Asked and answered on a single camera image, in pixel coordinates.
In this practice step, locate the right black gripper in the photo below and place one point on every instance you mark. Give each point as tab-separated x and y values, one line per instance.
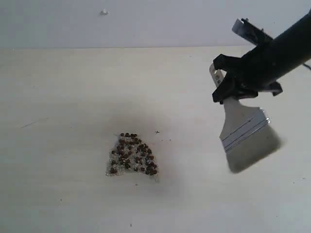
258	70

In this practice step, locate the white wooden paint brush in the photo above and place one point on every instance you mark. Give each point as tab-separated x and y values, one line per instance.
247	135

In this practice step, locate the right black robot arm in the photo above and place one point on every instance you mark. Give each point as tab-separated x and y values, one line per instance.
300	30

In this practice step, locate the scattered brown pellets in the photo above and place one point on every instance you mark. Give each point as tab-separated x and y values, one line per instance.
133	154

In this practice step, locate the pile of white grains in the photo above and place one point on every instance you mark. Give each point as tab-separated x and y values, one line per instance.
131	157

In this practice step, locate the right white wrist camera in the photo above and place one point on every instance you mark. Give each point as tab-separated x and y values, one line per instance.
246	30

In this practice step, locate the white wall hook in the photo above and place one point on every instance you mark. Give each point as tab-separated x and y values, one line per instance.
104	12

